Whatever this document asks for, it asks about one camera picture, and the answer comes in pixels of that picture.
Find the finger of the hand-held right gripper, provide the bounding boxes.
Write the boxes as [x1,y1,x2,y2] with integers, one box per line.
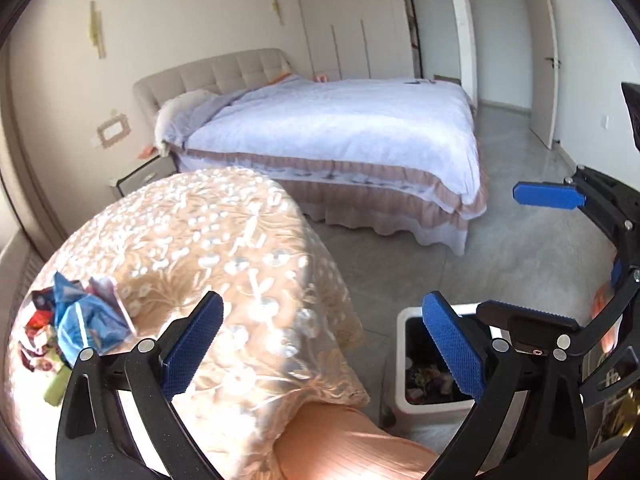
[476,269,640,386]
[513,164,640,261]

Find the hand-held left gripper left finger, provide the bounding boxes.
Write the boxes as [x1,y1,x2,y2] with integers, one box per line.
[54,290,224,480]

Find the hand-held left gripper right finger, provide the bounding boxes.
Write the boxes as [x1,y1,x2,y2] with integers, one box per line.
[421,291,592,480]

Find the white trash bin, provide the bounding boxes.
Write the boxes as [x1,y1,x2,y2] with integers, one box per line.
[395,302,493,417]

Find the purple white wrapper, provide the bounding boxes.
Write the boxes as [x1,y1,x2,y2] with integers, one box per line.
[90,276,134,330]

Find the blue plastic bag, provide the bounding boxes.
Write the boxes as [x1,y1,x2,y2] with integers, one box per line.
[52,272,137,357]

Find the green packet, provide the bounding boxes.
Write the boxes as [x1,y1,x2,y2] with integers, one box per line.
[42,367,72,406]

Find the red white wrapper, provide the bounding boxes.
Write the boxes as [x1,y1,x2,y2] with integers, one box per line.
[20,339,69,375]

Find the red snack wrapper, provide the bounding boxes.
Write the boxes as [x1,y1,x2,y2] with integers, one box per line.
[22,310,57,342]

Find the colourful wrappers inside bin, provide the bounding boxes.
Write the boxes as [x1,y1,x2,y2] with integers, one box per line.
[406,359,457,404]

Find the lace-covered round table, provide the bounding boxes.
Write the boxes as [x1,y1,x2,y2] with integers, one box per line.
[5,167,372,480]

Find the white door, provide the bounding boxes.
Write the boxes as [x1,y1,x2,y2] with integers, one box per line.
[520,0,560,150]

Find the grey nightstand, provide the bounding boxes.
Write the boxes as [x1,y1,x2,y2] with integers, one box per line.
[107,152,177,201]

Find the white duvet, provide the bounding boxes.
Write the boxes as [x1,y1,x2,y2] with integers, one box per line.
[172,76,483,207]

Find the white pillow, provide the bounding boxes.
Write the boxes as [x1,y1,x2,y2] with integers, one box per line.
[154,89,222,157]

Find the beige wardrobe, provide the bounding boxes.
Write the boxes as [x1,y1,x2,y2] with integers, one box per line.
[294,0,417,81]

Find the beige upholstered bed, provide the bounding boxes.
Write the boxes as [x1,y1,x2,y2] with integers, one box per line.
[132,48,489,256]

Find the wall switch panel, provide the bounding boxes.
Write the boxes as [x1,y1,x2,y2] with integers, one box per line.
[94,111,132,151]

